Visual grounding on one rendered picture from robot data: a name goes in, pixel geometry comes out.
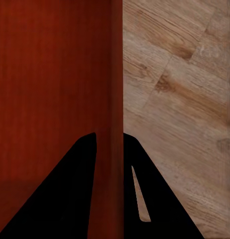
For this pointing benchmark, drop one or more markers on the storage box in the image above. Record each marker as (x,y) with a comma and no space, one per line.
(61,78)

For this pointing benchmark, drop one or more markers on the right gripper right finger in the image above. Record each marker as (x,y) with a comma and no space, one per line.
(169,220)

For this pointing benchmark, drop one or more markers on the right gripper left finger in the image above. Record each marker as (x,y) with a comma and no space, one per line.
(60,207)

